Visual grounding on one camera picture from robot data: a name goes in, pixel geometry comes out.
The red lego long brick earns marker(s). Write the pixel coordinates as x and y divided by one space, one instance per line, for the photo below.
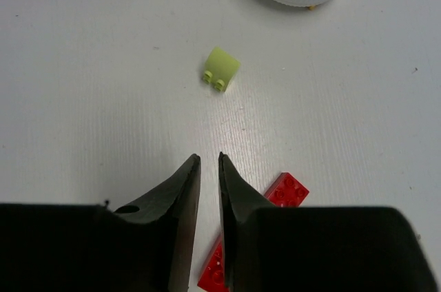
286 191

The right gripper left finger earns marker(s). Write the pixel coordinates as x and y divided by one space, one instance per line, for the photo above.
145 245

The light green lego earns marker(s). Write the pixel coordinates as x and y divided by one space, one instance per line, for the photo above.
219 69

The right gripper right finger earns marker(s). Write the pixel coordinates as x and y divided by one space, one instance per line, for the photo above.
271 248

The red lego short brick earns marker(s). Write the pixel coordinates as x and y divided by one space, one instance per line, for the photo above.
212 278

